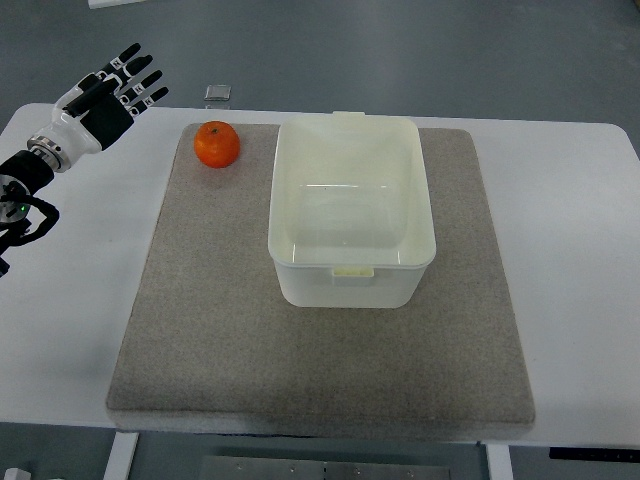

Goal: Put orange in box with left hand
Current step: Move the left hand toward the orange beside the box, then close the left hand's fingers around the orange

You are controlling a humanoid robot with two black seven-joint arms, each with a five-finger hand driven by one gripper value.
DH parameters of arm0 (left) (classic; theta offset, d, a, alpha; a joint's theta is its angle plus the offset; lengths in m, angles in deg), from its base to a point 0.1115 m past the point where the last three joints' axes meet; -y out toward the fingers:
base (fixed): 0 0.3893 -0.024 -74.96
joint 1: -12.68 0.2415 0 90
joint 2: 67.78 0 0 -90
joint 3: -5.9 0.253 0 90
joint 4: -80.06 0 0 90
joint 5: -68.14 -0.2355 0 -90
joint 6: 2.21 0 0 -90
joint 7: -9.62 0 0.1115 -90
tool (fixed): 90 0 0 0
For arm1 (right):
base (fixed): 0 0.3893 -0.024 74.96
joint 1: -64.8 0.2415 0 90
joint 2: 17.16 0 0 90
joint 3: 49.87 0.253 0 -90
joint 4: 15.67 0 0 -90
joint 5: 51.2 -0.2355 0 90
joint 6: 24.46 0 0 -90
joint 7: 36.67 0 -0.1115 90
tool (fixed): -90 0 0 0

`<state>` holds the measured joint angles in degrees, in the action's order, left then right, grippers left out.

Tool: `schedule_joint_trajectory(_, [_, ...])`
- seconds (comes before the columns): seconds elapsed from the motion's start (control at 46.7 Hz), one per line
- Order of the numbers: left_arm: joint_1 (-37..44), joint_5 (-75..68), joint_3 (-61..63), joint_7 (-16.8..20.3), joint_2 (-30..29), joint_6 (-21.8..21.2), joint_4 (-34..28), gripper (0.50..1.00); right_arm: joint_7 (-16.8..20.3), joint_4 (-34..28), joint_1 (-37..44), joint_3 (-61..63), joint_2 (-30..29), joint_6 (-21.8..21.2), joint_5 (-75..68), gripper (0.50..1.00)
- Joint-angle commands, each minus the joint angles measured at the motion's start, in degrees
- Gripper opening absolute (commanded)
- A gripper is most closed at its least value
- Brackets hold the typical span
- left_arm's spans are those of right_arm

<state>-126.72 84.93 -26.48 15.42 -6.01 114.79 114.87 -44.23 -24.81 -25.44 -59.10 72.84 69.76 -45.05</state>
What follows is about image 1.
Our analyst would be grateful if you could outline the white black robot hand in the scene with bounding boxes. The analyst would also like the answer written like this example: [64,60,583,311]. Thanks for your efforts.
[27,43,169,173]

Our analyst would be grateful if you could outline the orange fruit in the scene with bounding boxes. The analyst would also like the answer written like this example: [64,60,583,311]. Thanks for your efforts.
[193,121,241,169]

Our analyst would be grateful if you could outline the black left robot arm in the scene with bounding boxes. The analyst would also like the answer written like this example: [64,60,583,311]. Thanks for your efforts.
[1,43,168,252]

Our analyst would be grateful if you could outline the white plastic box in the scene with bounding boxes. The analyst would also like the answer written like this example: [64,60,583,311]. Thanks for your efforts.
[268,112,436,308]

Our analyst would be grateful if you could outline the white object top edge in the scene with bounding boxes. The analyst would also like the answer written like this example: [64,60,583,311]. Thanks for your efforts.
[88,0,145,9]

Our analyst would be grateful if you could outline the small clear floor plate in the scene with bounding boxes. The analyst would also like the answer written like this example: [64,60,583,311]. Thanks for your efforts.
[204,84,232,102]

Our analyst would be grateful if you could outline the grey felt mat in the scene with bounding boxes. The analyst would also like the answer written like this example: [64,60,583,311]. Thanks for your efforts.
[106,125,536,441]

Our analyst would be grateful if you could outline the white table leg left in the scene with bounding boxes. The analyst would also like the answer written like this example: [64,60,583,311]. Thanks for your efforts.
[103,432,139,480]

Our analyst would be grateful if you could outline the white table leg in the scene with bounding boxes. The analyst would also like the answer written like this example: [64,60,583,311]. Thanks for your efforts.
[103,432,139,480]
[485,444,514,480]

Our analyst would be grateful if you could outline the white object bottom left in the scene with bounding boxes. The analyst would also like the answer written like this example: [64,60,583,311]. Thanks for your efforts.
[3,467,31,480]

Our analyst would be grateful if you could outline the white table leg right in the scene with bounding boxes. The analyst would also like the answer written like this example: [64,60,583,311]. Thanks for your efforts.
[485,444,514,480]

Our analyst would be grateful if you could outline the black control panel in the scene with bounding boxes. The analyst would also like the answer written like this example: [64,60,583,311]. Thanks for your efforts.
[549,447,640,463]

